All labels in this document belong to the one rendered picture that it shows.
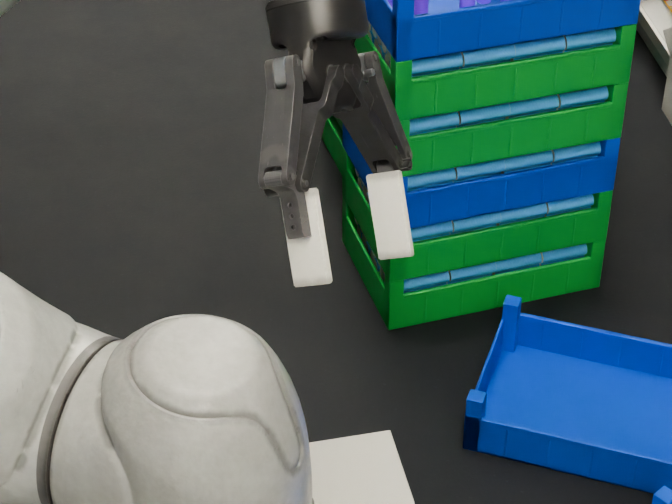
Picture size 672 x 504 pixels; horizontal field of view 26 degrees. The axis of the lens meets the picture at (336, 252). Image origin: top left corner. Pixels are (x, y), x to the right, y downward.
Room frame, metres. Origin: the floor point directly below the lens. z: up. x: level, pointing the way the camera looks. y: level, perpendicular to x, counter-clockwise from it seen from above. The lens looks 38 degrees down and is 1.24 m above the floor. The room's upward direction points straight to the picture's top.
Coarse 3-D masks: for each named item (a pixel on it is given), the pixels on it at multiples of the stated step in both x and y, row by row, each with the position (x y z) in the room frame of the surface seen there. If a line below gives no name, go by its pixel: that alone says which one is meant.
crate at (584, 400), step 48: (528, 336) 1.38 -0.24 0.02; (576, 336) 1.37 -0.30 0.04; (624, 336) 1.35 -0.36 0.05; (480, 384) 1.26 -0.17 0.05; (528, 384) 1.32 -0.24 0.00; (576, 384) 1.32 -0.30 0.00; (624, 384) 1.32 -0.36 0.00; (480, 432) 1.20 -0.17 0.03; (528, 432) 1.18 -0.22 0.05; (576, 432) 1.23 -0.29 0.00; (624, 432) 1.23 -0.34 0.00; (624, 480) 1.15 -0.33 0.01
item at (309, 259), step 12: (312, 192) 0.85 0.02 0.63; (312, 204) 0.84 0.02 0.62; (312, 216) 0.84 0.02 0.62; (312, 228) 0.84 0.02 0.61; (288, 240) 0.84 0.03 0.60; (300, 240) 0.84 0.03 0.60; (312, 240) 0.83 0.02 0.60; (324, 240) 0.83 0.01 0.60; (300, 252) 0.83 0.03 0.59; (312, 252) 0.83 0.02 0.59; (324, 252) 0.82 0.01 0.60; (300, 264) 0.83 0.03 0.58; (312, 264) 0.82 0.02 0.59; (324, 264) 0.82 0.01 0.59; (300, 276) 0.82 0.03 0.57; (312, 276) 0.82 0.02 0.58; (324, 276) 0.82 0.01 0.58
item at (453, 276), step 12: (360, 228) 1.57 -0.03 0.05; (372, 252) 1.52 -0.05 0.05; (552, 252) 1.50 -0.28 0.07; (564, 252) 1.50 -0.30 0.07; (576, 252) 1.50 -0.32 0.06; (492, 264) 1.47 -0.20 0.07; (504, 264) 1.48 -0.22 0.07; (516, 264) 1.48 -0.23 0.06; (528, 264) 1.49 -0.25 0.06; (540, 264) 1.50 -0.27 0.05; (384, 276) 1.47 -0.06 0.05; (420, 276) 1.45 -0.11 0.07; (432, 276) 1.45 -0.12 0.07; (444, 276) 1.45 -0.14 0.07; (456, 276) 1.46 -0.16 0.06; (468, 276) 1.46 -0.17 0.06; (480, 276) 1.48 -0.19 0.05; (408, 288) 1.44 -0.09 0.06; (420, 288) 1.45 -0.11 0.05
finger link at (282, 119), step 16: (272, 64) 0.91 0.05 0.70; (288, 64) 0.90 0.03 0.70; (272, 80) 0.90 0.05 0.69; (288, 80) 0.90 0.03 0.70; (272, 96) 0.89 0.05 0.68; (288, 96) 0.89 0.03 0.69; (272, 112) 0.88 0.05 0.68; (288, 112) 0.88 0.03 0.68; (272, 128) 0.87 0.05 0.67; (288, 128) 0.87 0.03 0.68; (272, 144) 0.86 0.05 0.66; (288, 144) 0.85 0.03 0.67; (272, 160) 0.85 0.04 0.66; (288, 160) 0.85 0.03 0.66; (288, 176) 0.84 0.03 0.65
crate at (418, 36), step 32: (384, 0) 1.46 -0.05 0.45; (448, 0) 1.56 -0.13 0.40; (512, 0) 1.46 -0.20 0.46; (544, 0) 1.47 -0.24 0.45; (576, 0) 1.48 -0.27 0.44; (608, 0) 1.50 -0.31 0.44; (640, 0) 1.51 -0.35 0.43; (384, 32) 1.46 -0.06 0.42; (416, 32) 1.43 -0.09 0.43; (448, 32) 1.44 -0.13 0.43; (480, 32) 1.45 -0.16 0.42; (512, 32) 1.46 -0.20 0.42; (544, 32) 1.47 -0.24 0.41; (576, 32) 1.49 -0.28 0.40
